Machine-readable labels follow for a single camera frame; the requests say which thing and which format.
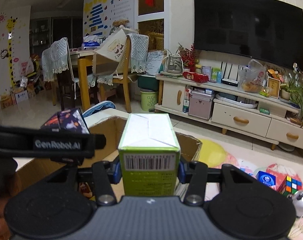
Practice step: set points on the plastic snack bag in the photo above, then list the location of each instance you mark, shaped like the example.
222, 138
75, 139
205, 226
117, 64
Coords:
251, 77

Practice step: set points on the pink storage box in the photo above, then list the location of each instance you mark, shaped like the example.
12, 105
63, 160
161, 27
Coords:
201, 105

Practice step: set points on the dark space pattern cube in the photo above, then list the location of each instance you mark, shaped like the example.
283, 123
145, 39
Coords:
71, 121

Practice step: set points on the glass kettle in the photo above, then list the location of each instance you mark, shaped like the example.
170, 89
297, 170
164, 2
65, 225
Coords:
172, 64

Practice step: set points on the black flat screen television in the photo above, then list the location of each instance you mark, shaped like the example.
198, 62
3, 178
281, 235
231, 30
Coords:
267, 30

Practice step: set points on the silver panda figure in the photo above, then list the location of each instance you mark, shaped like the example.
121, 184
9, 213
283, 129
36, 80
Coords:
297, 200

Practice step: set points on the blue white tissue pack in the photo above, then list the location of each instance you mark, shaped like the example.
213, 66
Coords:
267, 179

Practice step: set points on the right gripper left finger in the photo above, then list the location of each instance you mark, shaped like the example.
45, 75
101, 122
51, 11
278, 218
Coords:
61, 203

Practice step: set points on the framed picture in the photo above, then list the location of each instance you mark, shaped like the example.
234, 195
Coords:
274, 87

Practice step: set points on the cardboard box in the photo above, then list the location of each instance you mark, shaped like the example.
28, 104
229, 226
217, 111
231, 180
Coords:
112, 127

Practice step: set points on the wooden dining table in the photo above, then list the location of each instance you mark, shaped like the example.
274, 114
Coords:
84, 58

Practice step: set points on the cream TV stand cabinet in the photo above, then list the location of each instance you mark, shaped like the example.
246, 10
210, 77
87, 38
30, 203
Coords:
246, 113

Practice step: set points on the rubiks cube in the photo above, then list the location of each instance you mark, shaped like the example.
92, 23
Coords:
290, 185

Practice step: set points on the green carton box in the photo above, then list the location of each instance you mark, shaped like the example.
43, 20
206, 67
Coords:
149, 154

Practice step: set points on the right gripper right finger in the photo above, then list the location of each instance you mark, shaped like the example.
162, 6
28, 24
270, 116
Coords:
235, 205

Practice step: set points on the potted flower plant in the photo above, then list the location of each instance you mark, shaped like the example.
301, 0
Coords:
294, 86

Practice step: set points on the red berry decoration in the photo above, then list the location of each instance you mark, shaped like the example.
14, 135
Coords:
190, 57

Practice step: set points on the green trash bin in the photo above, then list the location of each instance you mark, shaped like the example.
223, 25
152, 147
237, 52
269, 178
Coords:
149, 98

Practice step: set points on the red tin box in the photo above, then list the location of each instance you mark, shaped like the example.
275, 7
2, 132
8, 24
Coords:
196, 77

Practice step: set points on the wooden dining chair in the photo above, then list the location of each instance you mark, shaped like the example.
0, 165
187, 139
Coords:
119, 59

